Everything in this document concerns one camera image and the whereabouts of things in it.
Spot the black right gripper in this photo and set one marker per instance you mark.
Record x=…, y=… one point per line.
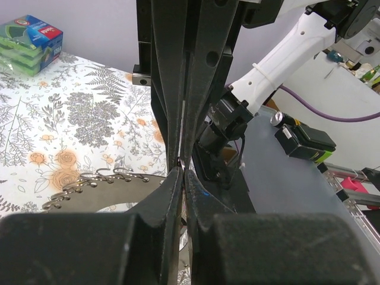
x=198, y=27

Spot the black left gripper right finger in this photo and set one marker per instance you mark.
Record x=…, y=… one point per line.
x=232, y=248

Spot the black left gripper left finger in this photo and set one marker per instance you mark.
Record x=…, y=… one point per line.
x=31, y=252

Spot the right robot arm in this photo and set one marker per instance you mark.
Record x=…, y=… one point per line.
x=322, y=24

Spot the black green device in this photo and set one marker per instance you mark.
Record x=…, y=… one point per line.
x=300, y=141

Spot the floral table mat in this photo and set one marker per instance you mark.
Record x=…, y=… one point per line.
x=76, y=117

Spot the blue red small box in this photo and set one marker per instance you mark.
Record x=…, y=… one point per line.
x=29, y=44

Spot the aluminium frame rail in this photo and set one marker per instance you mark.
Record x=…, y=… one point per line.
x=349, y=185

